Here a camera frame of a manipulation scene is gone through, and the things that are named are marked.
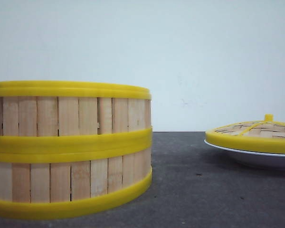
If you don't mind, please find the bamboo steamer basket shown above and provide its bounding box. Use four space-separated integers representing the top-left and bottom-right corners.
0 81 152 163
0 148 152 220

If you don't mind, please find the woven yellow steamer lid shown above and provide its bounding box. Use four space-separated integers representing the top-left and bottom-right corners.
205 114 285 154

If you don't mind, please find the white ceramic plate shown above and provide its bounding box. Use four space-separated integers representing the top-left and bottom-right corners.
204 139 285 170

